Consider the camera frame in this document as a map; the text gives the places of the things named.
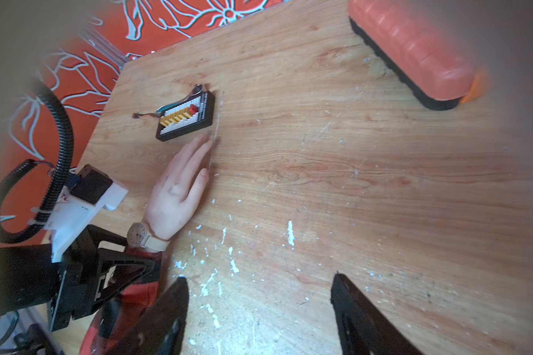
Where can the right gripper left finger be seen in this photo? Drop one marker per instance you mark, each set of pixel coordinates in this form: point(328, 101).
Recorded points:
point(161, 329)

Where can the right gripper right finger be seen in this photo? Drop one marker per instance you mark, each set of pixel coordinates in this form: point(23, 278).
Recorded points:
point(362, 328)

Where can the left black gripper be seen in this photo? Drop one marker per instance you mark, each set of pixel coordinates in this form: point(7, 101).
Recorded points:
point(90, 276)

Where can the red black plaid sleeve forearm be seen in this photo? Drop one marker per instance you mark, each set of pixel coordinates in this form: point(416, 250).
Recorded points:
point(113, 321)

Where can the beige wrist watch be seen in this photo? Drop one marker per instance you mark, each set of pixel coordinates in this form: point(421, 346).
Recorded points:
point(139, 236)

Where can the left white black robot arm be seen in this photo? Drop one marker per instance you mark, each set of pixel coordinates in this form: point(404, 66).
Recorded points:
point(27, 277)

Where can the pale mannequin hand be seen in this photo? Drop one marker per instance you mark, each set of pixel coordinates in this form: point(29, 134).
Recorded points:
point(177, 194)

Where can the orange plastic tool case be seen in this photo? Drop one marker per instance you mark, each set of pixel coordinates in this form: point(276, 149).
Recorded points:
point(439, 70)

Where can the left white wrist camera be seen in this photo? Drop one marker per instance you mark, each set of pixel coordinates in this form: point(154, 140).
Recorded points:
point(82, 198)

